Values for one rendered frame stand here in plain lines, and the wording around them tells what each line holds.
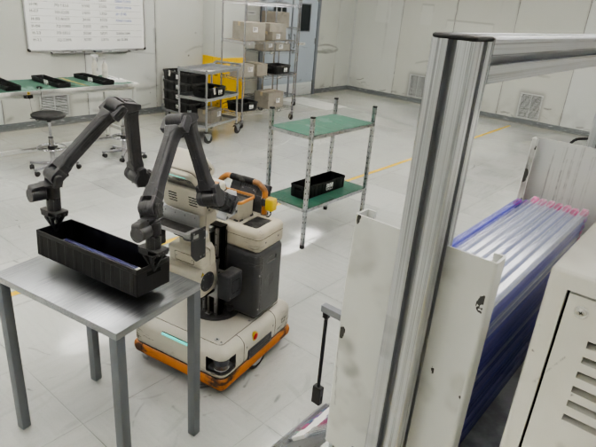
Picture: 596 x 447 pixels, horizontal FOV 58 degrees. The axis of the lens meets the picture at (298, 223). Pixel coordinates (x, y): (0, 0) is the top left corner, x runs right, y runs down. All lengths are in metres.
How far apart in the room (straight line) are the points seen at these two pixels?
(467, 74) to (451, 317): 0.24
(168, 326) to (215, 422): 0.55
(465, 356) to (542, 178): 0.62
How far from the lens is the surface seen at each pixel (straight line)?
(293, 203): 4.42
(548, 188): 1.13
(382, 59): 12.57
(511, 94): 11.38
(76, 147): 2.38
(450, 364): 0.58
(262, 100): 8.90
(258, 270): 2.80
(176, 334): 2.90
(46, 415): 2.96
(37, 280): 2.38
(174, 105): 8.73
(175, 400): 2.91
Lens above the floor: 1.92
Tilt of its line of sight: 23 degrees down
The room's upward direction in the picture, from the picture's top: 5 degrees clockwise
